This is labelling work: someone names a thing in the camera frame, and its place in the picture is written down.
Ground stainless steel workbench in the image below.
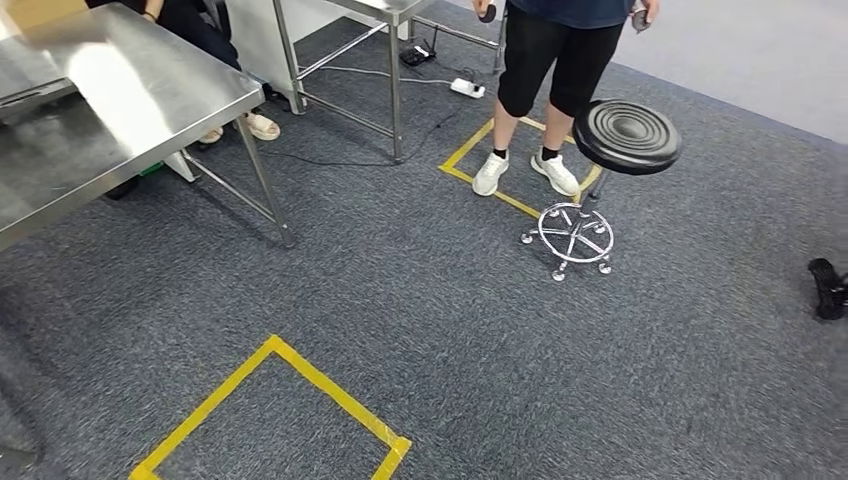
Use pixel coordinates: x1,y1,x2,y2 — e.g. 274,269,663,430
0,3,297,252

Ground person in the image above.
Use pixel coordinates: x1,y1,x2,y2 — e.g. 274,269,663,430
86,0,283,145
471,0,662,199

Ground black wifi router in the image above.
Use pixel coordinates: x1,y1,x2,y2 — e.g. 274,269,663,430
399,40,439,68

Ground white power strip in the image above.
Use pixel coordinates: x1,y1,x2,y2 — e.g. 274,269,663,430
450,78,487,101

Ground stainless steel table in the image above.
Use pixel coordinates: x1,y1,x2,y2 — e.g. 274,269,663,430
271,0,508,165

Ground stool with chrome base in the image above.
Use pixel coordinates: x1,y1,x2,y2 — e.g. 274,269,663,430
519,99,684,284

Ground yellow floor tape square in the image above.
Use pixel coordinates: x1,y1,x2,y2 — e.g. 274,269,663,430
438,116,604,221
129,334,413,480

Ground black stand legs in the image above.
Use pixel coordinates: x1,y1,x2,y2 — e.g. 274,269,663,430
806,258,848,323

